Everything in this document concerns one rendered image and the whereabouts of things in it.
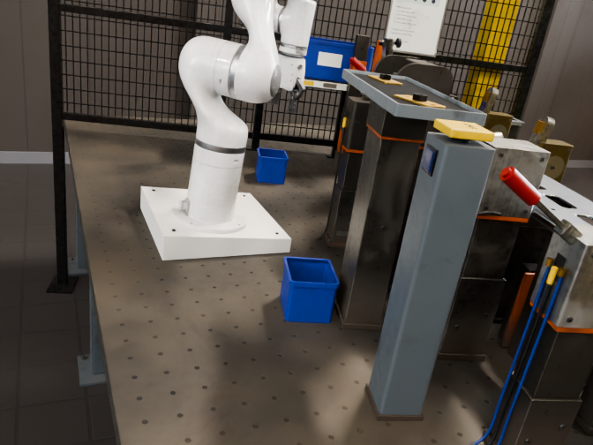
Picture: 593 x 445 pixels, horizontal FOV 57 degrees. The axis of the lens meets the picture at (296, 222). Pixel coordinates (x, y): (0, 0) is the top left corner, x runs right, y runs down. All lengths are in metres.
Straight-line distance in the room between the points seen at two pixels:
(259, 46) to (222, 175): 0.30
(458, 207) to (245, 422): 0.43
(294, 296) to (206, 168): 0.39
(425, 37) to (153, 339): 1.69
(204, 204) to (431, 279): 0.67
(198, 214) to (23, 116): 2.89
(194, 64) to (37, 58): 2.83
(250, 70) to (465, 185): 0.62
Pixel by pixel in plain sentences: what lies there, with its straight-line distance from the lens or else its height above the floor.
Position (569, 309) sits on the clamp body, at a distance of 0.77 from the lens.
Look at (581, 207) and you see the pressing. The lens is 1.14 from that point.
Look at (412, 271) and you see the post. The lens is 0.77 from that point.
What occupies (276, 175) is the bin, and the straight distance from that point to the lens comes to 1.83.
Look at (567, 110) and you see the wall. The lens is 6.39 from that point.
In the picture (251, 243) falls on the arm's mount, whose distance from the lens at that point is 1.30.
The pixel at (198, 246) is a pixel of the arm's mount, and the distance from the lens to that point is 1.27.
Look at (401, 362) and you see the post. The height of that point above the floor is 0.81.
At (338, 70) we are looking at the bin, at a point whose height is 1.07.
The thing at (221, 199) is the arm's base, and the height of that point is 0.82.
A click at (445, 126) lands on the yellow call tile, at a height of 1.16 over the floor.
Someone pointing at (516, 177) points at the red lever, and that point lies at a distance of 0.67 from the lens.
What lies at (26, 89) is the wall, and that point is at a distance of 4.06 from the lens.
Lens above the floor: 1.28
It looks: 22 degrees down
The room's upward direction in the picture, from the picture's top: 8 degrees clockwise
